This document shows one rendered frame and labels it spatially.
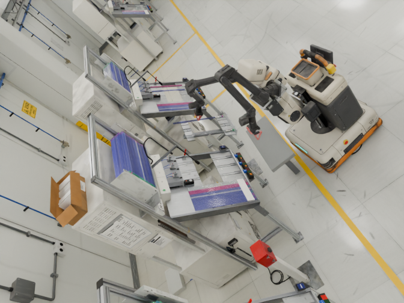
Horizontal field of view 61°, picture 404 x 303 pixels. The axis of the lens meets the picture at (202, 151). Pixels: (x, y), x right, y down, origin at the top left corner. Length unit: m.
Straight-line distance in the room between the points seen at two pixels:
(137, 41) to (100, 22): 0.75
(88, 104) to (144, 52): 3.81
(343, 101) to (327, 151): 0.47
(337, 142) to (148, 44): 4.82
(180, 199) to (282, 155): 0.96
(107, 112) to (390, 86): 2.78
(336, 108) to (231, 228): 1.32
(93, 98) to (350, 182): 2.53
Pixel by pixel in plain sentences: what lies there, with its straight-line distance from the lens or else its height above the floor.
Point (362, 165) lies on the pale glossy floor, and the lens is 3.41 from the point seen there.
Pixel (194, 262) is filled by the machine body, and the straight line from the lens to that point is 3.08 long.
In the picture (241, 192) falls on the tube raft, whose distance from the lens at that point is 2.80.
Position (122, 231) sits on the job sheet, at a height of 1.42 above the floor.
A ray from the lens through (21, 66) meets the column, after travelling 5.52.
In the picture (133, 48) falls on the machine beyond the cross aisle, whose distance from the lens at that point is 7.17.
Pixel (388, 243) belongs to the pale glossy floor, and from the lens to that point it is 3.08.
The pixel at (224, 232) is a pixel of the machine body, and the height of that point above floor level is 0.62.
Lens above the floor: 2.86
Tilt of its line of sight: 38 degrees down
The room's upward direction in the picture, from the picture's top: 51 degrees counter-clockwise
